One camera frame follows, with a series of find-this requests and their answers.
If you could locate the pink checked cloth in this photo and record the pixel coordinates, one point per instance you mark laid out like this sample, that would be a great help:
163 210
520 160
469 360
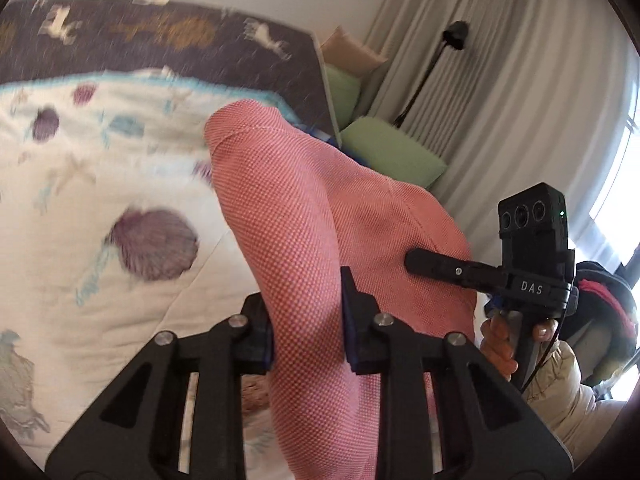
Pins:
310 220

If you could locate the bright window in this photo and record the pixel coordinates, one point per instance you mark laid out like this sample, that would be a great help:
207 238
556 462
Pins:
620 200

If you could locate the person's right hand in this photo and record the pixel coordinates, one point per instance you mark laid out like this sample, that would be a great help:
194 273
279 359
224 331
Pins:
497 340

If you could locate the seashell print quilt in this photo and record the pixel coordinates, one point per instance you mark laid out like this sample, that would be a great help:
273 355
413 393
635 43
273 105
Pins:
100 170

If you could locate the person's right forearm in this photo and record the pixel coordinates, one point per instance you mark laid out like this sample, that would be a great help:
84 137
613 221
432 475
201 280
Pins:
565 400

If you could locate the dark backpack red trim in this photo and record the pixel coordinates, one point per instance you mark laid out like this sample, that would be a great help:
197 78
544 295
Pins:
605 310

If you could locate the beige pillow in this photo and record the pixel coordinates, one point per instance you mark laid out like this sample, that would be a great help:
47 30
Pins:
350 50

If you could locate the deer print mattress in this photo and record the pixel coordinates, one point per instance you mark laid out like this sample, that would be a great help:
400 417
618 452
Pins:
150 45

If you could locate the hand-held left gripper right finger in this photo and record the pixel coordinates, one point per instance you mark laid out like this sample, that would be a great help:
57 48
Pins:
350 332

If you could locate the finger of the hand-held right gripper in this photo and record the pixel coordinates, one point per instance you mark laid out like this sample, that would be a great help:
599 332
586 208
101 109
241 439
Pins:
450 267

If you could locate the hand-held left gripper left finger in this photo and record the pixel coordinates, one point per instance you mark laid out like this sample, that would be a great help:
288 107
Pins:
255 330

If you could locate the black floor lamp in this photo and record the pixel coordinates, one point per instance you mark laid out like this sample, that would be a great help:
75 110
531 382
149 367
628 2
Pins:
455 35

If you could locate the beige pleated curtain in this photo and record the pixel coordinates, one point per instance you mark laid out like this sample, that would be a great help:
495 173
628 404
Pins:
525 85

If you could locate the small green pillow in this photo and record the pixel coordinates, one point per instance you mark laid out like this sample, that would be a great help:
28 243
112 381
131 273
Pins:
342 95

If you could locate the large green pillow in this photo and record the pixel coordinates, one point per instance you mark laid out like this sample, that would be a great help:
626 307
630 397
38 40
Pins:
395 152

